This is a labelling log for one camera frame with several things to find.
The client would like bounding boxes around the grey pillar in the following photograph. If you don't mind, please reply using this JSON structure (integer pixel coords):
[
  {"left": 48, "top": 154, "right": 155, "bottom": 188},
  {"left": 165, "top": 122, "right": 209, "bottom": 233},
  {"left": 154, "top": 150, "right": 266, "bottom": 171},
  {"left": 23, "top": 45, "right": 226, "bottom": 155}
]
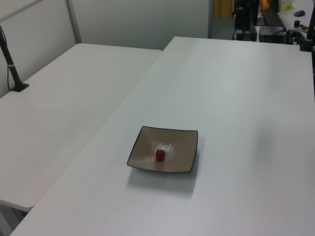
[{"left": 207, "top": 0, "right": 214, "bottom": 39}]

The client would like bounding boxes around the square brown ceramic plate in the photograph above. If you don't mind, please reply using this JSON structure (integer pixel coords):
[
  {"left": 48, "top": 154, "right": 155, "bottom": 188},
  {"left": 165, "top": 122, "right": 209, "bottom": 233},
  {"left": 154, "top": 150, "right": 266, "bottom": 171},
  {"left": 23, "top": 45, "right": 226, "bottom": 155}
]
[{"left": 126, "top": 125, "right": 199, "bottom": 174}]

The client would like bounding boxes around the white side table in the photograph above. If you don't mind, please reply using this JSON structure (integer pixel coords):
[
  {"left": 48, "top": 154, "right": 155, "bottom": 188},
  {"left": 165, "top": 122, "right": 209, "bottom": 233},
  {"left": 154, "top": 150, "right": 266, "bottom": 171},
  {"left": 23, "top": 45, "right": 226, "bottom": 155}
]
[{"left": 0, "top": 43, "right": 163, "bottom": 212}]

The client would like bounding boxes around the yellow cabinet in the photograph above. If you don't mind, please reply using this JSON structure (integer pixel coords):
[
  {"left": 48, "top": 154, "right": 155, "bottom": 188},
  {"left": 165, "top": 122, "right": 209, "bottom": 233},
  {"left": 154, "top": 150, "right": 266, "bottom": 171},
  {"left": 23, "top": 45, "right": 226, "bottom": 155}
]
[{"left": 213, "top": 0, "right": 233, "bottom": 18}]

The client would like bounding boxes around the black clamp stand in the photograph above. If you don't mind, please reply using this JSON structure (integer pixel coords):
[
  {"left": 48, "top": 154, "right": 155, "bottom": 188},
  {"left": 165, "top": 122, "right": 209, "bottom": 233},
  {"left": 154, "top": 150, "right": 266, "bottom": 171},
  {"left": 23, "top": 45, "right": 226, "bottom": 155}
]
[{"left": 299, "top": 0, "right": 315, "bottom": 53}]

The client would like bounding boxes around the black equipment box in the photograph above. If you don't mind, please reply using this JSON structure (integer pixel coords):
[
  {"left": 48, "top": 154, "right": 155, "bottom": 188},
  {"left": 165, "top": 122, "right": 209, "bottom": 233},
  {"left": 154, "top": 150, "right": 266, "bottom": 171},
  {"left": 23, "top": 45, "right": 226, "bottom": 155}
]
[{"left": 258, "top": 25, "right": 287, "bottom": 44}]

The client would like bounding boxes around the green and white box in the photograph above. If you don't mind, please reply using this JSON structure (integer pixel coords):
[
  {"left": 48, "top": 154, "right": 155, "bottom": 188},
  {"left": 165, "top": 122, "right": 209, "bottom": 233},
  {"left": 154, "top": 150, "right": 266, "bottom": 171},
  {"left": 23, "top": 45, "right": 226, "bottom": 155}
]
[{"left": 278, "top": 0, "right": 294, "bottom": 13}]

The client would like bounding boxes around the grey metal partition post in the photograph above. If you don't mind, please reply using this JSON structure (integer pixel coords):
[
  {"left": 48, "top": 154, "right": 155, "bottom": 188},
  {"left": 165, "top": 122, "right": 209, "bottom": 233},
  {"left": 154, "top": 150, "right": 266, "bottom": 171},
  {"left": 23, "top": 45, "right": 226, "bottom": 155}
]
[{"left": 65, "top": 0, "right": 82, "bottom": 45}]

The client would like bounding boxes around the black camera pole with base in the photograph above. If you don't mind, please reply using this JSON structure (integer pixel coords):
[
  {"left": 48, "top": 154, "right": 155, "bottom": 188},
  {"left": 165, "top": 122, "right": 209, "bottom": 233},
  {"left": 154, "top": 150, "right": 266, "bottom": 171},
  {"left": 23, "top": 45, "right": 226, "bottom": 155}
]
[{"left": 0, "top": 24, "right": 30, "bottom": 92}]

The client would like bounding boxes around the black speaker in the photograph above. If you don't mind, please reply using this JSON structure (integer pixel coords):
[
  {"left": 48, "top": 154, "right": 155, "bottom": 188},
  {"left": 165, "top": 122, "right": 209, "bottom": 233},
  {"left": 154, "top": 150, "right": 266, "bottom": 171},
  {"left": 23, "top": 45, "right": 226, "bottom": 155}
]
[{"left": 234, "top": 7, "right": 247, "bottom": 29}]

